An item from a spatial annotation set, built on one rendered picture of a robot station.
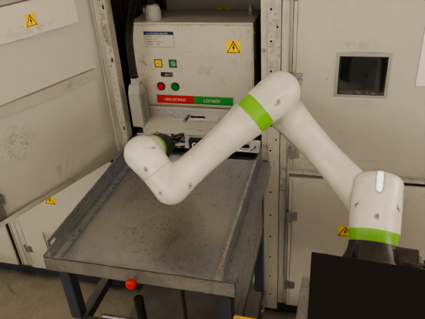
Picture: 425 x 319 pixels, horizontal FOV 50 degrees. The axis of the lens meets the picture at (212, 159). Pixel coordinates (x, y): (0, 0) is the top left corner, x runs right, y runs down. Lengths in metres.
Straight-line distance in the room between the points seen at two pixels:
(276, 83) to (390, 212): 0.47
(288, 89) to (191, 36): 0.57
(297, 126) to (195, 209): 0.46
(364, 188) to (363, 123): 0.55
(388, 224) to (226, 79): 0.88
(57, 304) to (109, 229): 1.10
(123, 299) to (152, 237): 1.05
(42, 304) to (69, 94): 1.25
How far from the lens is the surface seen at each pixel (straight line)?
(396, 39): 1.65
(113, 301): 2.55
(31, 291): 2.77
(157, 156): 1.34
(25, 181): 1.81
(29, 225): 2.59
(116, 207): 1.70
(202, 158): 1.33
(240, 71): 1.78
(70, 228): 1.62
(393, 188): 1.25
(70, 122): 1.86
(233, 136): 1.32
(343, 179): 1.42
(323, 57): 1.66
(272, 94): 1.33
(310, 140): 1.46
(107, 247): 1.53
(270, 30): 1.67
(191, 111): 1.85
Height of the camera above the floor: 1.81
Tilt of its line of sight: 30 degrees down
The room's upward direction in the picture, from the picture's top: 4 degrees counter-clockwise
